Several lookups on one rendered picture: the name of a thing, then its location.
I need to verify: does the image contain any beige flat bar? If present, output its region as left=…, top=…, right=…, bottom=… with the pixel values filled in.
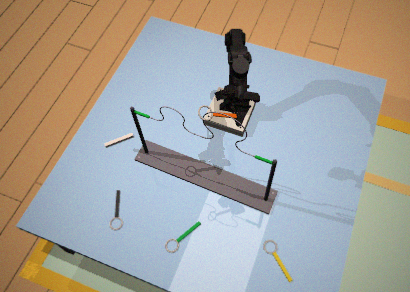
left=104, top=133, right=134, bottom=148

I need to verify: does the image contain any yellow handle with grey loop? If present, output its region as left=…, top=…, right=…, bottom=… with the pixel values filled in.
left=263, top=240, right=293, bottom=282

